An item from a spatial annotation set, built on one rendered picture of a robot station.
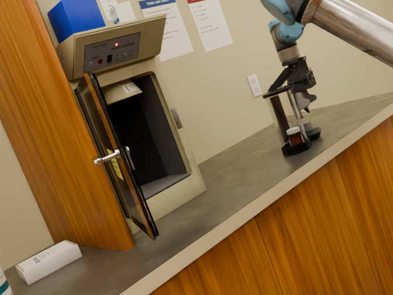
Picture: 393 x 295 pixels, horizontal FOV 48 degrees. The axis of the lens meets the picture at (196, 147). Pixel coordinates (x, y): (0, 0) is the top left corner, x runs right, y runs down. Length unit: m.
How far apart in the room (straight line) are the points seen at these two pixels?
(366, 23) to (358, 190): 0.73
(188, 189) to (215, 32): 1.05
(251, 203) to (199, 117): 0.94
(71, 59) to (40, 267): 0.57
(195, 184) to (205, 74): 0.82
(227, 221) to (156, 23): 0.61
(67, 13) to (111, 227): 0.57
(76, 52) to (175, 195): 0.53
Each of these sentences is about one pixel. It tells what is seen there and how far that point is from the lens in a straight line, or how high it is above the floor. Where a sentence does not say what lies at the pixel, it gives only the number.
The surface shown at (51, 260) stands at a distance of 1.33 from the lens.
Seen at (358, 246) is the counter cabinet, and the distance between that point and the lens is 1.68.
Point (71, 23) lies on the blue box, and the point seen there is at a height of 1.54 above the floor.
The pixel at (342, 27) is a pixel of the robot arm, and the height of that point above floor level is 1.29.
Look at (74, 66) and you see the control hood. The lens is 1.25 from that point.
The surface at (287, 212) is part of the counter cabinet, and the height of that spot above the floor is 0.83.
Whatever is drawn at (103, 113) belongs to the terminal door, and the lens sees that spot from 0.97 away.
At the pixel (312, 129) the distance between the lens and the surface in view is 1.70.
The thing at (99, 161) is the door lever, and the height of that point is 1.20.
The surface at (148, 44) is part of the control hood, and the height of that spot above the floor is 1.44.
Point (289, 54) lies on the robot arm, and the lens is 1.64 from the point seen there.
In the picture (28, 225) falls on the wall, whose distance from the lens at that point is 1.66.
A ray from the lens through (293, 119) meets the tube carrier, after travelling 1.54.
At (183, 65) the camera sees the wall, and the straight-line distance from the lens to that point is 2.10.
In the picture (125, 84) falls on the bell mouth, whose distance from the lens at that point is 1.41.
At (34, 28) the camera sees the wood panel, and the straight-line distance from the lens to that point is 1.20.
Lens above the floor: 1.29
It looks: 8 degrees down
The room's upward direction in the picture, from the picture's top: 21 degrees counter-clockwise
